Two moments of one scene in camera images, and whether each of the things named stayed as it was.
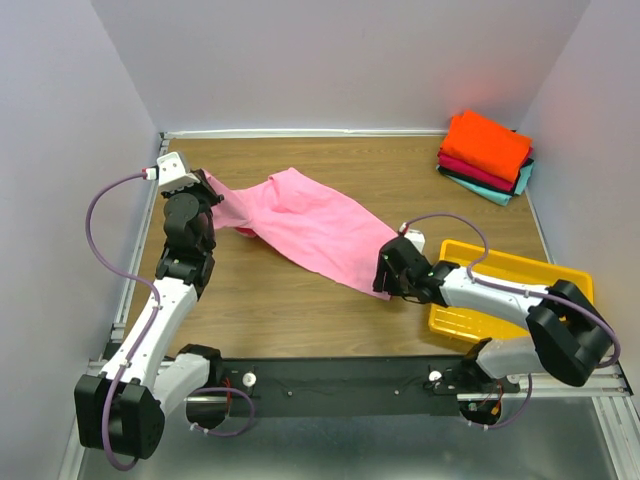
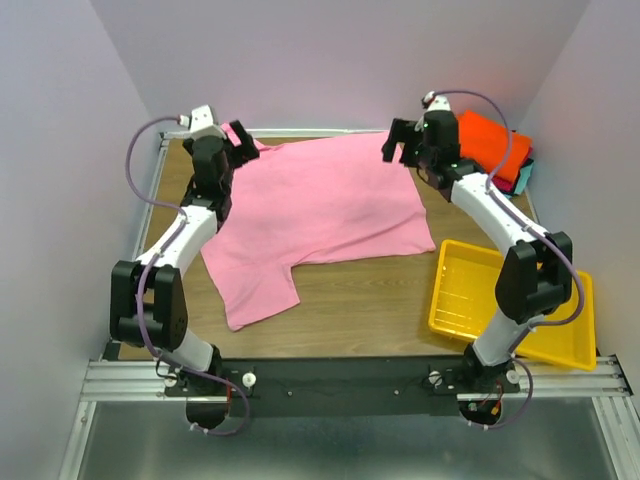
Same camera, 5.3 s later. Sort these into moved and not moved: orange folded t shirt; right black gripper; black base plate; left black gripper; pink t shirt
Moved: pink t shirt; left black gripper; right black gripper
Not moved: orange folded t shirt; black base plate
